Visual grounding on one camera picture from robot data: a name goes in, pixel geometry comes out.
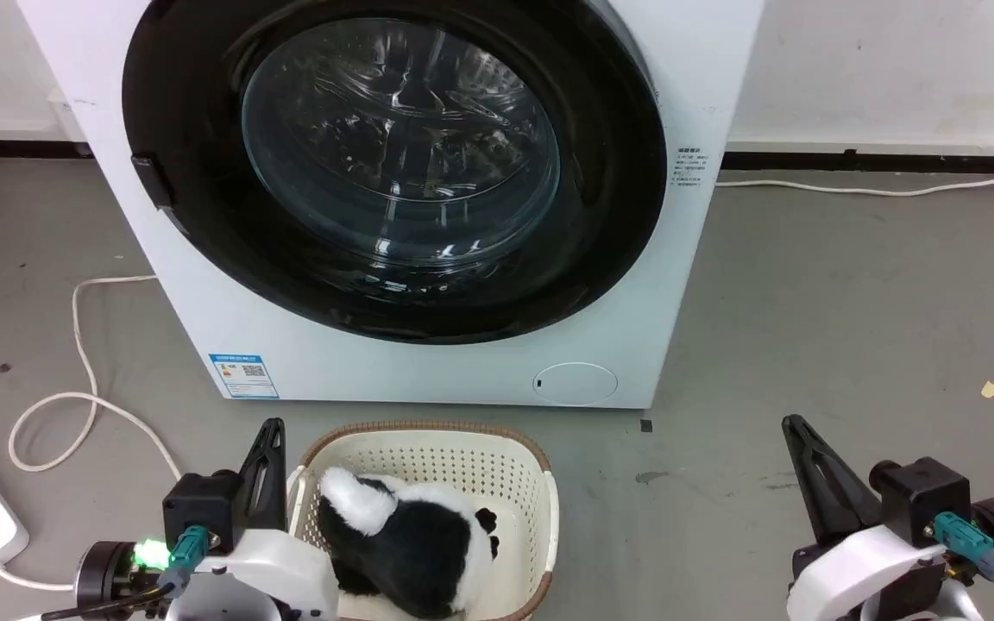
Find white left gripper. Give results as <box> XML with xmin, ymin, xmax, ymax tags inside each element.
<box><xmin>166</xmin><ymin>419</ymin><xmax>341</xmax><ymax>621</ymax></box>

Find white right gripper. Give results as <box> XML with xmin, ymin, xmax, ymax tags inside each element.
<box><xmin>781</xmin><ymin>414</ymin><xmax>951</xmax><ymax>621</ymax></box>

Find white front-load washing machine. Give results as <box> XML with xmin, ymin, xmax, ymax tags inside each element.
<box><xmin>16</xmin><ymin>0</ymin><xmax>765</xmax><ymax>410</ymax></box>

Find black round washer door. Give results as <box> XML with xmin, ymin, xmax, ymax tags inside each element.
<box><xmin>122</xmin><ymin>0</ymin><xmax>669</xmax><ymax>345</ymax></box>

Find blue energy label sticker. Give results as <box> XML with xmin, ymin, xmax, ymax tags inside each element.
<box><xmin>209</xmin><ymin>353</ymin><xmax>280</xmax><ymax>399</ymax></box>

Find black and white panda plush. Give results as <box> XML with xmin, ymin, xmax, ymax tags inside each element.
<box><xmin>316</xmin><ymin>467</ymin><xmax>500</xmax><ymax>620</ymax></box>

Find cream plastic laundry basket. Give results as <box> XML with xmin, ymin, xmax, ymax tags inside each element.
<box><xmin>287</xmin><ymin>420</ymin><xmax>560</xmax><ymax>621</ymax></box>

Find round white filter cover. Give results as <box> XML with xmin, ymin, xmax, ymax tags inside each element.
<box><xmin>533</xmin><ymin>362</ymin><xmax>620</xmax><ymax>406</ymax></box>

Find small text warning sticker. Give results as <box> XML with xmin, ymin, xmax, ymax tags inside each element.
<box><xmin>673</xmin><ymin>147</ymin><xmax>714</xmax><ymax>188</ymax></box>

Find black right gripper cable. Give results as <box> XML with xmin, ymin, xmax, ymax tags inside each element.
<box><xmin>934</xmin><ymin>511</ymin><xmax>994</xmax><ymax>621</ymax></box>

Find long white looped power cable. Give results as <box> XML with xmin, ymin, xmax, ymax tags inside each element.
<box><xmin>8</xmin><ymin>274</ymin><xmax>182</xmax><ymax>481</ymax></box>

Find white cable to wall socket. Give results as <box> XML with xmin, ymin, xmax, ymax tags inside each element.
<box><xmin>714</xmin><ymin>162</ymin><xmax>994</xmax><ymax>198</ymax></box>

